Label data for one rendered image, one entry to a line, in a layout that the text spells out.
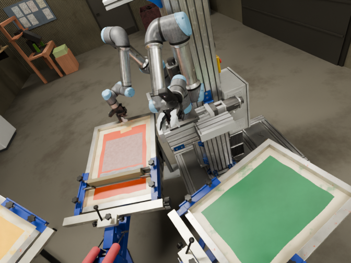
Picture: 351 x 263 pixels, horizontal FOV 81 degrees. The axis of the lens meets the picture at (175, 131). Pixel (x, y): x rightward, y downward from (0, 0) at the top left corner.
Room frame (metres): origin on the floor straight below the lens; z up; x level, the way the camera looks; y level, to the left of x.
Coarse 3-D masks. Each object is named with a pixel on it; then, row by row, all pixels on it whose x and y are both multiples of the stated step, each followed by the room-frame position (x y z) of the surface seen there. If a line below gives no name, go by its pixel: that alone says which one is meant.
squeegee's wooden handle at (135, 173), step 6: (114, 174) 0.99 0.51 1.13; (120, 174) 0.97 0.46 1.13; (126, 174) 0.95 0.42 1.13; (132, 174) 0.94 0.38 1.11; (138, 174) 0.93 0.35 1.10; (144, 174) 0.95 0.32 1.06; (90, 180) 1.02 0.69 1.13; (96, 180) 1.00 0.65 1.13; (102, 180) 0.98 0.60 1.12; (108, 180) 0.98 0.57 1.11; (114, 180) 0.97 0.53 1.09; (120, 180) 0.97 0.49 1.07
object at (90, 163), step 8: (128, 120) 1.53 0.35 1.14; (136, 120) 1.51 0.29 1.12; (152, 120) 1.41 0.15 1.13; (96, 128) 1.60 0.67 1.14; (104, 128) 1.57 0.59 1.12; (152, 128) 1.32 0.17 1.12; (96, 136) 1.50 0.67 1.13; (152, 136) 1.25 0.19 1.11; (96, 144) 1.44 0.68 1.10; (152, 144) 1.17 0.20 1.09; (152, 152) 1.10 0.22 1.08; (88, 160) 1.28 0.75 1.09; (88, 168) 1.20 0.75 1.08; (88, 192) 1.02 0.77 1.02; (120, 200) 0.83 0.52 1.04; (128, 200) 0.81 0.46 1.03; (136, 200) 0.79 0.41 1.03; (144, 200) 0.77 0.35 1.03; (88, 208) 0.87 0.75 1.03; (104, 208) 0.82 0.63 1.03; (112, 208) 0.82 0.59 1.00
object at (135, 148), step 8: (136, 128) 1.44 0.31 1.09; (144, 128) 1.40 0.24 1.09; (128, 136) 1.39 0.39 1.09; (136, 136) 1.35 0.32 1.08; (144, 136) 1.32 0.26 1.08; (128, 144) 1.30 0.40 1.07; (136, 144) 1.27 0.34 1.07; (144, 144) 1.24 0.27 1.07; (128, 152) 1.22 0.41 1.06; (136, 152) 1.19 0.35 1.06; (144, 152) 1.16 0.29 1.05; (128, 160) 1.15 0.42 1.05; (136, 160) 1.12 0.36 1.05; (144, 160) 1.09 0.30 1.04; (120, 184) 0.98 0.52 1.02; (128, 184) 0.95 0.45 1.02; (136, 184) 0.92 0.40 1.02; (144, 184) 0.90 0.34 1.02; (120, 192) 0.92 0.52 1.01; (128, 192) 0.89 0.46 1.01
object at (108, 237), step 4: (108, 228) 0.66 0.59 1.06; (112, 228) 0.65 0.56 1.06; (104, 232) 0.64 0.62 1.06; (108, 232) 0.64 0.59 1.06; (112, 232) 0.63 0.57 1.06; (104, 236) 0.62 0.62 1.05; (108, 236) 0.61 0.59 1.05; (112, 236) 0.60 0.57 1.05; (116, 236) 0.62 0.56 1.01; (104, 240) 0.60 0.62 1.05; (108, 240) 0.59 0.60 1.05; (112, 240) 0.58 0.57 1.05; (116, 240) 0.60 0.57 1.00; (104, 244) 0.58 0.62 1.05; (108, 244) 0.57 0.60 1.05; (104, 248) 0.56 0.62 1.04; (108, 248) 0.55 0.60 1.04
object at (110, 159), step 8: (104, 136) 1.50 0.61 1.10; (112, 136) 1.46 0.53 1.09; (120, 136) 1.42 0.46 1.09; (104, 144) 1.41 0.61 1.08; (112, 144) 1.38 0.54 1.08; (120, 144) 1.34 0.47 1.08; (104, 152) 1.32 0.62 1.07; (112, 152) 1.29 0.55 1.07; (120, 152) 1.25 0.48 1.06; (104, 160) 1.24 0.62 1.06; (112, 160) 1.21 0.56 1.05; (120, 160) 1.18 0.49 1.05; (104, 168) 1.17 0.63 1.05; (112, 168) 1.14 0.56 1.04; (120, 168) 1.11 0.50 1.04; (96, 192) 0.99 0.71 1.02; (104, 192) 0.97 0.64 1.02; (112, 192) 0.94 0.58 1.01
